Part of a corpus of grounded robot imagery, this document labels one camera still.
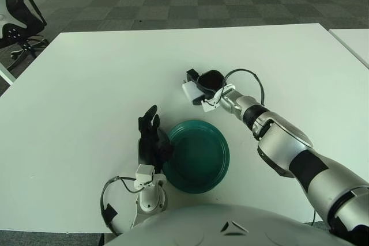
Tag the black office chair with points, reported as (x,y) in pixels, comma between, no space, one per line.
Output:
(17,15)

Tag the white side table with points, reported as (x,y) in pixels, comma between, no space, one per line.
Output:
(354,41)

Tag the dark green round plate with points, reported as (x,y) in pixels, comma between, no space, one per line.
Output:
(199,159)

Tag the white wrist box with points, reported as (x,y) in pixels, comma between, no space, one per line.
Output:
(145,172)
(210,106)

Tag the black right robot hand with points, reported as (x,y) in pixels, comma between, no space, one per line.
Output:
(210,80)

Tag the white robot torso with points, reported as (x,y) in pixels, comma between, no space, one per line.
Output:
(201,228)

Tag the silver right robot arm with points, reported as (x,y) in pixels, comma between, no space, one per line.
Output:
(282,145)

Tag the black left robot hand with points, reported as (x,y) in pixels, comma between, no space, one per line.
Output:
(148,148)

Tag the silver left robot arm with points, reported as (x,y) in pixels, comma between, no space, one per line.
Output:
(150,200)

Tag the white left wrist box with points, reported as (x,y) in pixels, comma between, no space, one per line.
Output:
(145,172)

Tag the white square charger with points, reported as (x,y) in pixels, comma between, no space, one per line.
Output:
(191,90)

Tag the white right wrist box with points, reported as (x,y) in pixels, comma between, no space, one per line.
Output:
(210,106)

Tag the white desk frame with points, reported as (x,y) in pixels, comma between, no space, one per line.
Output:
(7,76)

